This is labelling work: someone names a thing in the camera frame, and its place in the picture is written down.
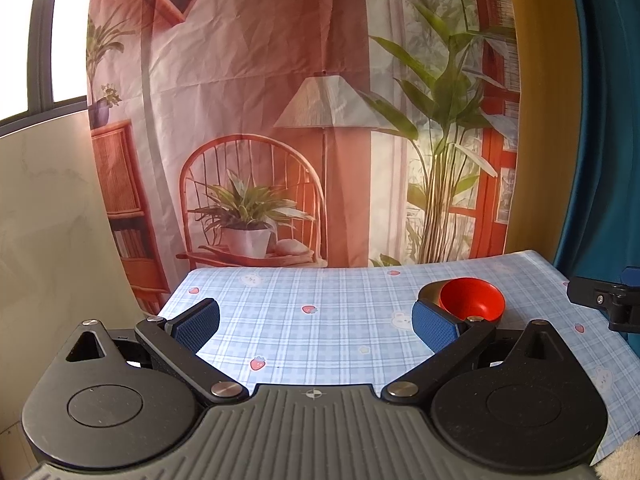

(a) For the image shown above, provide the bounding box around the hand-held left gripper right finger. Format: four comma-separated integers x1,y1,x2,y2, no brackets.
381,299,569,406

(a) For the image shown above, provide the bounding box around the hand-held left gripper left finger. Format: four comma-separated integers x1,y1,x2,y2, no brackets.
64,297,249,407

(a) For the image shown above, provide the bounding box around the orange bowl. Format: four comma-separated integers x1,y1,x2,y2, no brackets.
419,283,451,308

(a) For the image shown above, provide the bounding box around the red bowl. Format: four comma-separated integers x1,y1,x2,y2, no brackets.
439,277,506,325

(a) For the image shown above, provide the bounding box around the blue plaid tablecloth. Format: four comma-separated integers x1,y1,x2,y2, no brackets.
157,249,640,467

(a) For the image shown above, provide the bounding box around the white fuzzy mat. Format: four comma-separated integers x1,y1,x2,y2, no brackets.
594,435,640,480

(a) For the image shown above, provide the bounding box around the printed wall tapestry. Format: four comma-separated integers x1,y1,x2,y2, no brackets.
85,0,524,313

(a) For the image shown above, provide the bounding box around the window frame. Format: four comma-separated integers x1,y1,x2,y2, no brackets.
0,0,103,136

